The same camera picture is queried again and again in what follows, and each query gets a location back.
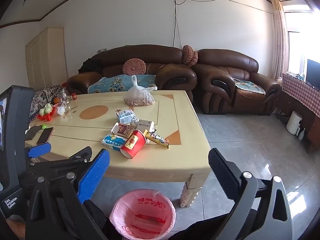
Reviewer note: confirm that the white round appliance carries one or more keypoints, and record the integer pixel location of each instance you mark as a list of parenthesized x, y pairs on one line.
[(293, 125)]

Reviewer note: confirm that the smartphone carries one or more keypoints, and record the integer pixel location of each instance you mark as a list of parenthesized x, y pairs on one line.
[(45, 135)]

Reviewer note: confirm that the orange fruit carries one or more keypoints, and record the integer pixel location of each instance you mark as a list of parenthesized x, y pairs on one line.
[(56, 100)]

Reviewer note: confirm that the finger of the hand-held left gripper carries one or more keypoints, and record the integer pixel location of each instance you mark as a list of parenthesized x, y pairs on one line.
[(80, 155), (40, 150)]

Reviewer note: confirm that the beige curtain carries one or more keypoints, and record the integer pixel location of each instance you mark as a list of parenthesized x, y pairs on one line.
[(280, 40)]

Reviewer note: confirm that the dark remote control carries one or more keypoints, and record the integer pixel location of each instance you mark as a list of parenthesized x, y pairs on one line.
[(32, 133)]

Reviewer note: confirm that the red paper cup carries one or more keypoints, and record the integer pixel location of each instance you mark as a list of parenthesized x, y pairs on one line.
[(132, 145)]

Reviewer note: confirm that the white bottle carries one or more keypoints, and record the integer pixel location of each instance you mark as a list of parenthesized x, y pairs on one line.
[(301, 134)]

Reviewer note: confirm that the cream wardrobe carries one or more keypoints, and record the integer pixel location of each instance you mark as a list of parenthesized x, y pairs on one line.
[(46, 57)]

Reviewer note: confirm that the red fruit plate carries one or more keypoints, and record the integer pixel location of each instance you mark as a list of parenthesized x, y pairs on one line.
[(46, 116)]

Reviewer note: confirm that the yellow snack wrapper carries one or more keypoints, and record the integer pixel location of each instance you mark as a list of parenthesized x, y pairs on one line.
[(157, 139)]

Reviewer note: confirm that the glass jar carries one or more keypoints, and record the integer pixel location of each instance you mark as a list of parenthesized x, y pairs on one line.
[(64, 96)]

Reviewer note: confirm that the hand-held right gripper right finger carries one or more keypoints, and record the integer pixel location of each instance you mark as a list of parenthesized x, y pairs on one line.
[(225, 175)]

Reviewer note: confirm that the small red cup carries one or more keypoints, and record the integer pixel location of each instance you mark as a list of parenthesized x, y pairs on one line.
[(73, 96)]

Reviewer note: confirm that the black monitor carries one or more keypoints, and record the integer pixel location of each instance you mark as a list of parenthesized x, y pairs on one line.
[(313, 73)]

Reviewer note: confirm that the round pink cushion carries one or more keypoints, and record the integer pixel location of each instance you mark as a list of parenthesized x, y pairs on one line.
[(134, 67)]

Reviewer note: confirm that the blue white medicine box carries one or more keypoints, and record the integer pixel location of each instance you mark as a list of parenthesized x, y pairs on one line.
[(112, 142)]

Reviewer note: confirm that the green apple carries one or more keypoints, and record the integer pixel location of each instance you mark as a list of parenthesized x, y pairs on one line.
[(41, 111), (48, 109)]

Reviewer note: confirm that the brown leather sofa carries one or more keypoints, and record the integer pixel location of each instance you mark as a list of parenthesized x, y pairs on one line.
[(170, 75)]

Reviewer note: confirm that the bin with pink bag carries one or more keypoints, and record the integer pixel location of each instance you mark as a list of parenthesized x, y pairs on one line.
[(142, 215)]

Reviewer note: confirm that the plastic bag of peanuts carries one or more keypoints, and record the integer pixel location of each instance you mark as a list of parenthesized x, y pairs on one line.
[(138, 98)]

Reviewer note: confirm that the brown printed snack box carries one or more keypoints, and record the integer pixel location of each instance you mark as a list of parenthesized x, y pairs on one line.
[(124, 130)]

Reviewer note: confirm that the small blue white carton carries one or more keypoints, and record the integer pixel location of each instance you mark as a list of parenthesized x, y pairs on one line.
[(125, 116)]

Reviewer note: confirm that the black and white box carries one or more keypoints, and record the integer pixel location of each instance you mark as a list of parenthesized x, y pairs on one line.
[(146, 125)]

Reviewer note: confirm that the pink knitted cushion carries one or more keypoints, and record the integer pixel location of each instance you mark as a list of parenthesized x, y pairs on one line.
[(189, 55)]

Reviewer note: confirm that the crumpled white plastic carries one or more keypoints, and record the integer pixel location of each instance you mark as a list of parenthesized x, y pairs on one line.
[(61, 110)]

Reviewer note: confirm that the patterned blanket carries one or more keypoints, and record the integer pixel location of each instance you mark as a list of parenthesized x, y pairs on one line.
[(41, 97)]

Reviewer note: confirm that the pale armchair seat cover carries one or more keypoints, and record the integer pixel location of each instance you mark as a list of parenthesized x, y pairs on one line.
[(248, 86)]

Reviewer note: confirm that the brown leather armchair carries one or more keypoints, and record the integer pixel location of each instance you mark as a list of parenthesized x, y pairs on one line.
[(225, 70)]

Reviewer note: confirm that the blue floral sofa cover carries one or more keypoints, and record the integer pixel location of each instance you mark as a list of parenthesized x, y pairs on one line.
[(112, 83)]

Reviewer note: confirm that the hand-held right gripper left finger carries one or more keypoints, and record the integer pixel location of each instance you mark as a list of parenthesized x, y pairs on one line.
[(95, 173)]

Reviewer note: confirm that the red checked tablecloth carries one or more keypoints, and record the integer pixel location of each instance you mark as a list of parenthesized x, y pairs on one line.
[(302, 95)]

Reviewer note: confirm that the black clothing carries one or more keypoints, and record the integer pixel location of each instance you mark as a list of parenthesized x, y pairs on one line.
[(90, 65)]

